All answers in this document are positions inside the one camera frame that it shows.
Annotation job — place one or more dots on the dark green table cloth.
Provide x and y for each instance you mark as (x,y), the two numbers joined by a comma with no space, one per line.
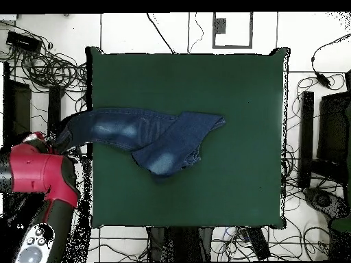
(123,191)

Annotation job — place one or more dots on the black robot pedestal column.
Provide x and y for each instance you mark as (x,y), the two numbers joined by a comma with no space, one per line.
(181,243)

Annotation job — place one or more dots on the small grey floor box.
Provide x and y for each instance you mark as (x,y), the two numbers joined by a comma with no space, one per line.
(220,26)

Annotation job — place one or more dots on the black metal frame stand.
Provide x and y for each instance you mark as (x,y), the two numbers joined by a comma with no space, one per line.
(306,137)
(54,109)

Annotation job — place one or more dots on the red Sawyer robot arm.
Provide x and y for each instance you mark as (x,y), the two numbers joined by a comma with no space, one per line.
(35,169)

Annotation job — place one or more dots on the grey wheeled base leg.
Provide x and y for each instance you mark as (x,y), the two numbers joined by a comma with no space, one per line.
(323,200)

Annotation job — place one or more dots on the blue denim jeans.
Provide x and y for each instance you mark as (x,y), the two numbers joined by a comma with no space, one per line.
(170,142)

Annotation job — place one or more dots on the black electronics box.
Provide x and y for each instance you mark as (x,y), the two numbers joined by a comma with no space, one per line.
(23,41)

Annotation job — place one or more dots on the long black box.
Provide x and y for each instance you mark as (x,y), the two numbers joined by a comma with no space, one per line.
(259,243)

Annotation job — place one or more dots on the black power adapter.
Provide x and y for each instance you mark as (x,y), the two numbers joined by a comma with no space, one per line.
(323,80)

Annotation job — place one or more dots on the grey square floor frame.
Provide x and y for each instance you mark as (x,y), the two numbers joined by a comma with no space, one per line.
(232,46)

